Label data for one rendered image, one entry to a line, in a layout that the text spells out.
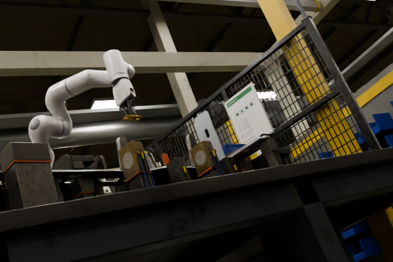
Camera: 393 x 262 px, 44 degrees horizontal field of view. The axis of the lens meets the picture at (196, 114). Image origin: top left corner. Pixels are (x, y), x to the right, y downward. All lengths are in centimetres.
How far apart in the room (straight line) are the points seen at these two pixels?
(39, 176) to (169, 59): 451
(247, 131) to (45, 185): 139
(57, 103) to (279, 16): 122
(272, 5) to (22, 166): 167
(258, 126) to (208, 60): 368
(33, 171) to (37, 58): 385
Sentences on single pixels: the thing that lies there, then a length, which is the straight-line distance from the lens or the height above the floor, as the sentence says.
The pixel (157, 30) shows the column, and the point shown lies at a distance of 1163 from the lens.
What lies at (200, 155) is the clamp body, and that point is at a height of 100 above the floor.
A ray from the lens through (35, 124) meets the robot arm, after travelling 233.
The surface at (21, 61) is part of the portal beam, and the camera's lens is 523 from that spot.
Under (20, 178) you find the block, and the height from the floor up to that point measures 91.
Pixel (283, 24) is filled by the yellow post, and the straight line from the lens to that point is 260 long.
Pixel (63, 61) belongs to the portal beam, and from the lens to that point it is 534.
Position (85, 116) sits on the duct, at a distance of 1039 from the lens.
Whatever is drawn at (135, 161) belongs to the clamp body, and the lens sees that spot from 171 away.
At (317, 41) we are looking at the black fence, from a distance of 243.
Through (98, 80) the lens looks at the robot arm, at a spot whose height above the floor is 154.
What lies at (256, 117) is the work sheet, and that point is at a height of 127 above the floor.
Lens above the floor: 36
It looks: 24 degrees up
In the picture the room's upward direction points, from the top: 21 degrees counter-clockwise
